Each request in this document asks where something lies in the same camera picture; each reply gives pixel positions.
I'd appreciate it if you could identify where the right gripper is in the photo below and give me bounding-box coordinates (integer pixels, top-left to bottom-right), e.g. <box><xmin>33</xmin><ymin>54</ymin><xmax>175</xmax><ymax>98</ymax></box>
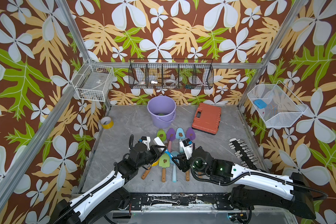
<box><xmin>170</xmin><ymin>153</ymin><xmax>211</xmax><ymax>176</ymax></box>

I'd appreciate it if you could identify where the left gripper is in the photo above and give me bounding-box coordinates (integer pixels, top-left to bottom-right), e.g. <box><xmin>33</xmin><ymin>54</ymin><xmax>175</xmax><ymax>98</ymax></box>
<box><xmin>136</xmin><ymin>144</ymin><xmax>166</xmax><ymax>169</ymax></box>

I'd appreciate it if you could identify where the yellow square trowel wooden handle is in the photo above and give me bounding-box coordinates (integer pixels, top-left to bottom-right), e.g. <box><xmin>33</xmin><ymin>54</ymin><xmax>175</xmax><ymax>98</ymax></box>
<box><xmin>141</xmin><ymin>161</ymin><xmax>159</xmax><ymax>180</ymax></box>

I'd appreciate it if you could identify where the white brush blue handle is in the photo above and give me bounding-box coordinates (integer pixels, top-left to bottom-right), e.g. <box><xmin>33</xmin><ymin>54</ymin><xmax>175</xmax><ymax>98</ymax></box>
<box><xmin>153</xmin><ymin>137</ymin><xmax>171</xmax><ymax>156</ymax></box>

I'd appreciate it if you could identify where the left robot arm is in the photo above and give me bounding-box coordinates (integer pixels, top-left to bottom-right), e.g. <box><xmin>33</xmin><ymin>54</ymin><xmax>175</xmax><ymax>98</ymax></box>
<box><xmin>49</xmin><ymin>141</ymin><xmax>167</xmax><ymax>224</ymax></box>

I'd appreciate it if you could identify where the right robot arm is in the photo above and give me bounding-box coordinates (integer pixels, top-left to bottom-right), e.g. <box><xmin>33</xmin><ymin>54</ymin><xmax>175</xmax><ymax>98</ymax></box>
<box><xmin>167</xmin><ymin>147</ymin><xmax>328</xmax><ymax>219</ymax></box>

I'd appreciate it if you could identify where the light blue round trowel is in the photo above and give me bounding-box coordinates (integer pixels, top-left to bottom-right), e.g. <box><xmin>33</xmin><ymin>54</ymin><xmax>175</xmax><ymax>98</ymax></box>
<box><xmin>171</xmin><ymin>151</ymin><xmax>179</xmax><ymax>183</ymax></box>

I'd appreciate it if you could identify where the purple plastic bucket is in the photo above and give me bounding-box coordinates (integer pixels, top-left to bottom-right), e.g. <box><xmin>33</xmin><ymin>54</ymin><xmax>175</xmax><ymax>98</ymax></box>
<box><xmin>147</xmin><ymin>96</ymin><xmax>176</xmax><ymax>128</ymax></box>

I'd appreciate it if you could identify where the red plastic tool case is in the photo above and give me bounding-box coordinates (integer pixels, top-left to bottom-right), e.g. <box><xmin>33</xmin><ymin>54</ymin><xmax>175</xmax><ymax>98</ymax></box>
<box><xmin>192</xmin><ymin>103</ymin><xmax>222</xmax><ymax>135</ymax></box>

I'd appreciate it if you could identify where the yellow tape roll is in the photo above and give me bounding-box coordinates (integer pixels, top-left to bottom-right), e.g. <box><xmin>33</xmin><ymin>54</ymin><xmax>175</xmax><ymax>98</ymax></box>
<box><xmin>100</xmin><ymin>116</ymin><xmax>114</xmax><ymax>129</ymax></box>

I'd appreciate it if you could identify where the black socket bit rack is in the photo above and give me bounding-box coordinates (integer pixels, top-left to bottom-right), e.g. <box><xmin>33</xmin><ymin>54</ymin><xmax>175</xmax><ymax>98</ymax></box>
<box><xmin>229</xmin><ymin>138</ymin><xmax>258</xmax><ymax>170</ymax></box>

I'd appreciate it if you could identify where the blue object in basket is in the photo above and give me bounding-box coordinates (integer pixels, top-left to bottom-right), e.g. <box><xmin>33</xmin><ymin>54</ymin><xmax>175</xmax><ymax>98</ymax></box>
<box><xmin>253</xmin><ymin>99</ymin><xmax>267</xmax><ymax>109</ymax></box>

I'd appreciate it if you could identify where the green pointed trowel wooden handle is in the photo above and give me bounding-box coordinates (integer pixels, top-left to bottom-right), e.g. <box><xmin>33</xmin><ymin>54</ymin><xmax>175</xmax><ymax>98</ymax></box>
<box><xmin>185</xmin><ymin>170</ymin><xmax>190</xmax><ymax>182</ymax></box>

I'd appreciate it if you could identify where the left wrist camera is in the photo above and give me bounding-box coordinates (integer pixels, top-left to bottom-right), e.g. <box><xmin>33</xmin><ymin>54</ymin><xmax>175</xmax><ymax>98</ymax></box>
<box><xmin>139</xmin><ymin>136</ymin><xmax>151</xmax><ymax>150</ymax></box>

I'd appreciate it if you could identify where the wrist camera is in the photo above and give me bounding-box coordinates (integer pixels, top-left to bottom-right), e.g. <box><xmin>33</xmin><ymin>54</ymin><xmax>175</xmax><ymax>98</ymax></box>
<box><xmin>179</xmin><ymin>139</ymin><xmax>194</xmax><ymax>160</ymax></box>
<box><xmin>139</xmin><ymin>136</ymin><xmax>151</xmax><ymax>150</ymax></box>

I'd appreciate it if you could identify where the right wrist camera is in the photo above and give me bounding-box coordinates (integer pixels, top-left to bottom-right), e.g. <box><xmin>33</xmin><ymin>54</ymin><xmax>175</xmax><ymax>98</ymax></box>
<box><xmin>179</xmin><ymin>139</ymin><xmax>194</xmax><ymax>160</ymax></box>

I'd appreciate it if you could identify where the green square trowel wooden handle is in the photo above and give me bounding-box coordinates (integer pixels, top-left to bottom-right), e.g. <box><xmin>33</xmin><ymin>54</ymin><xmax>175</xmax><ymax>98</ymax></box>
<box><xmin>159</xmin><ymin>153</ymin><xmax>170</xmax><ymax>183</ymax></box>

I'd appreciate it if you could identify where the purple trowel pink handle right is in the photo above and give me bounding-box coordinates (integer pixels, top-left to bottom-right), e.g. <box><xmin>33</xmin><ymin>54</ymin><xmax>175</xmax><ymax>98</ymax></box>
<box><xmin>186</xmin><ymin>127</ymin><xmax>196</xmax><ymax>141</ymax></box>

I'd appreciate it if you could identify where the purple trowel pink handle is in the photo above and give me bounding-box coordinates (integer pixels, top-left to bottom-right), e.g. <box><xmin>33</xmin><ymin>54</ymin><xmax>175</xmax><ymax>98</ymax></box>
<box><xmin>166</xmin><ymin>128</ymin><xmax>175</xmax><ymax>152</ymax></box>
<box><xmin>186</xmin><ymin>127</ymin><xmax>196</xmax><ymax>141</ymax></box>

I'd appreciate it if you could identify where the green trowel yellow handle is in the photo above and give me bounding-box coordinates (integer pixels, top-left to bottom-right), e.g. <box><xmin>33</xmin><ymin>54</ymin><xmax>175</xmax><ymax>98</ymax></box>
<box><xmin>156</xmin><ymin>129</ymin><xmax>167</xmax><ymax>142</ymax></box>

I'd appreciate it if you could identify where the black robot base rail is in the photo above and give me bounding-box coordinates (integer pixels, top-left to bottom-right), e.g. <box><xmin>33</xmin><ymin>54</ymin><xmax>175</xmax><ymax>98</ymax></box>
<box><xmin>123</xmin><ymin>193</ymin><xmax>255</xmax><ymax>211</ymax></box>

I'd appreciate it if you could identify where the white wire basket right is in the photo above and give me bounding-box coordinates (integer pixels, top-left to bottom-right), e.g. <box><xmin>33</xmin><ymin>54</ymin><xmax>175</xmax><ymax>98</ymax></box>
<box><xmin>247</xmin><ymin>83</ymin><xmax>309</xmax><ymax>129</ymax></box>

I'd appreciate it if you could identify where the white wire basket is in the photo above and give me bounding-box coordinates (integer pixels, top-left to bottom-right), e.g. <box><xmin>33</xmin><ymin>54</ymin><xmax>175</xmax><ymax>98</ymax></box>
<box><xmin>72</xmin><ymin>60</ymin><xmax>115</xmax><ymax>102</ymax></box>
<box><xmin>247</xmin><ymin>83</ymin><xmax>309</xmax><ymax>129</ymax></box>

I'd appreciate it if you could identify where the white wire basket left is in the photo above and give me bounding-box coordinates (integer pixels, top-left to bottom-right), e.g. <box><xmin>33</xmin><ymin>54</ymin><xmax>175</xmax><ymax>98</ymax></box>
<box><xmin>72</xmin><ymin>60</ymin><xmax>115</xmax><ymax>102</ymax></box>

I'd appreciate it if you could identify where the black wire basket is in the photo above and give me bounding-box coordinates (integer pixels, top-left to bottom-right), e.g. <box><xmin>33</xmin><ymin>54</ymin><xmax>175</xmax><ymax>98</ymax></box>
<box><xmin>127</xmin><ymin>58</ymin><xmax>214</xmax><ymax>90</ymax></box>

